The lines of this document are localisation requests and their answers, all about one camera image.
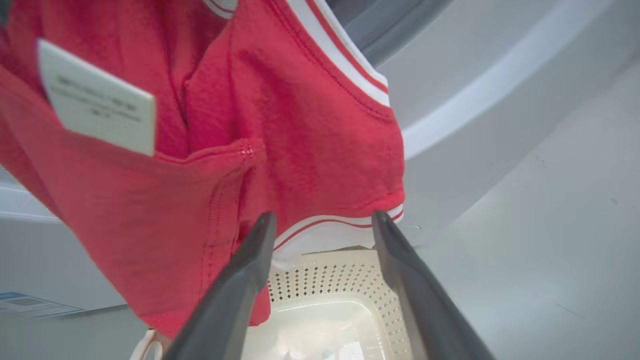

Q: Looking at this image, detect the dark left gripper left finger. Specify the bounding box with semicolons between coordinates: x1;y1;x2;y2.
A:
162;211;277;360

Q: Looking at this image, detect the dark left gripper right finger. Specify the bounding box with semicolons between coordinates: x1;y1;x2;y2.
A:
371;210;496;360

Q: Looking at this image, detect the red white striped garment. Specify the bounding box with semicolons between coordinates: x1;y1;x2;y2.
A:
0;0;406;341

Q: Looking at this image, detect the cream perforated laundry basket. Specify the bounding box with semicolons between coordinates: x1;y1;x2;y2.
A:
130;247;416;360

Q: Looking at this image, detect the white front-load washing machine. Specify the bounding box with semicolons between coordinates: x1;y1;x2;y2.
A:
0;0;640;321

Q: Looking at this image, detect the grey rubber door gasket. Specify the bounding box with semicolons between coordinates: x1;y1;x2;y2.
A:
327;0;453;68

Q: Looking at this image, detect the blue energy label sticker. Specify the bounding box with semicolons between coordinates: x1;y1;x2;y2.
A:
0;291;83;320

